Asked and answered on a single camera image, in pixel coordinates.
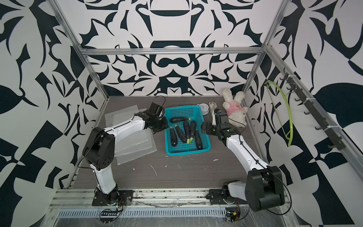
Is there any translucent zip-top bag top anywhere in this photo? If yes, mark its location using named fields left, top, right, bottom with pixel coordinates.
left=105, top=113, right=136, bottom=140

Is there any translucent zip-top bag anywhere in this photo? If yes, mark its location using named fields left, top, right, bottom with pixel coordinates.
left=105, top=113, right=136, bottom=140
left=116, top=143, right=157, bottom=165
left=111, top=105, right=152, bottom=157

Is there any teal plastic basket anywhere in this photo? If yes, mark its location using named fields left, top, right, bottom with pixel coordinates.
left=164, top=106, right=211, bottom=156

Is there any dark eggplant four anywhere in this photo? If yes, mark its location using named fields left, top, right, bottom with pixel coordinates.
left=183, top=121, right=196, bottom=144

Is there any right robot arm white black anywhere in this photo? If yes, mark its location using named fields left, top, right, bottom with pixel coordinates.
left=200, top=113, right=285, bottom=211

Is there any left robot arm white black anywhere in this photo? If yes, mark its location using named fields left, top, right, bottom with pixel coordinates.
left=82, top=104, right=168, bottom=200

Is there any dark eggplant one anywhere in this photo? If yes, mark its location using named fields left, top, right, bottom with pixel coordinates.
left=170, top=116, right=191, bottom=124

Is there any dark eggplant two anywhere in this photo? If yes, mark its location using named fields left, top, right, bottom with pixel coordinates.
left=170, top=127, right=178, bottom=147

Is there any translucent zip-top bag middle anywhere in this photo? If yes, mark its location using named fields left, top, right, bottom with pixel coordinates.
left=111, top=105, right=152, bottom=157

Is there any dark eggplant five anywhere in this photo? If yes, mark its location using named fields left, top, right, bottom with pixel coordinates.
left=195, top=130, right=203, bottom=150

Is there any dark eggplant three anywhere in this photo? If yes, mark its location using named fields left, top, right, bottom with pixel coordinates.
left=175, top=124, right=187, bottom=143

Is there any translucent zip-top bag bottom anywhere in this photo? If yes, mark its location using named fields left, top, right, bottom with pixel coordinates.
left=116, top=143, right=157, bottom=165

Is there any white plush bunny pink shirt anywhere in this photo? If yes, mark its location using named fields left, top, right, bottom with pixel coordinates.
left=222, top=88, right=248, bottom=128

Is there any small white round clock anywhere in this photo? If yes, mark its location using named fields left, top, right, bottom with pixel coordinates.
left=198, top=103, right=209, bottom=115

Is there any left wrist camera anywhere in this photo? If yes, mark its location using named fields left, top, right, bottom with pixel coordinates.
left=148, top=102, right=164, bottom=117

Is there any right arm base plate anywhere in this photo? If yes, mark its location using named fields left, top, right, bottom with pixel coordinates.
left=205, top=189, right=247, bottom=205

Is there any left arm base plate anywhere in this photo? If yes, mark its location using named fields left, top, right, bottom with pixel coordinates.
left=92, top=188, right=134, bottom=207

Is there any aluminium frame rail front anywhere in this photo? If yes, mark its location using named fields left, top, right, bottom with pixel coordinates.
left=48, top=188, right=237, bottom=211

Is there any black wall hook rack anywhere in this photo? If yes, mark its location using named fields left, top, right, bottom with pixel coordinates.
left=281, top=67, right=348, bottom=151

